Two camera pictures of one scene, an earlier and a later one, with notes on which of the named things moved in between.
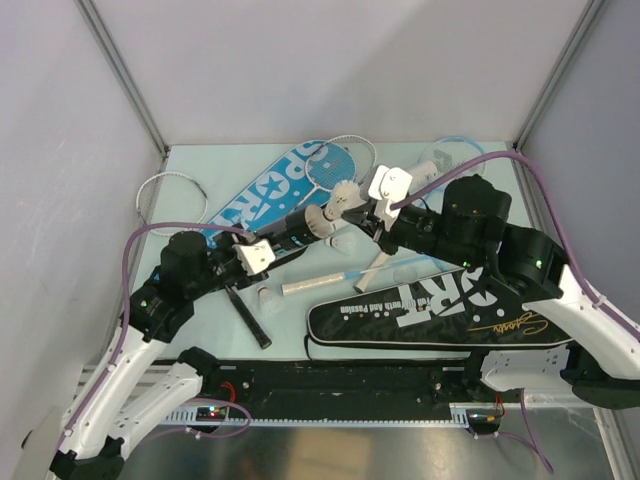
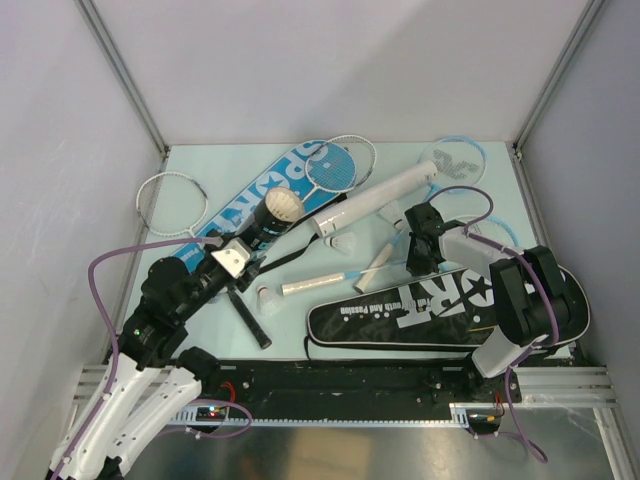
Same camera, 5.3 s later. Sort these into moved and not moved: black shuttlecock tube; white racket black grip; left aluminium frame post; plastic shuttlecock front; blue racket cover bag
Moved: black shuttlecock tube
Not moved: blue racket cover bag; plastic shuttlecock front; white racket black grip; left aluminium frame post
